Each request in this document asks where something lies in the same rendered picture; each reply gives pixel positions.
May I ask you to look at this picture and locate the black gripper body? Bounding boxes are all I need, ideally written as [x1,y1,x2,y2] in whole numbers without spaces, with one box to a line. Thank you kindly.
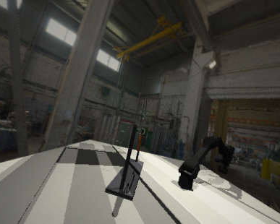
[218,158,230,174]

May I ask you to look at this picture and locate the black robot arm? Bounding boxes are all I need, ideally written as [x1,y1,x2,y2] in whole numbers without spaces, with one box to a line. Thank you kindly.
[178,136,234,191]

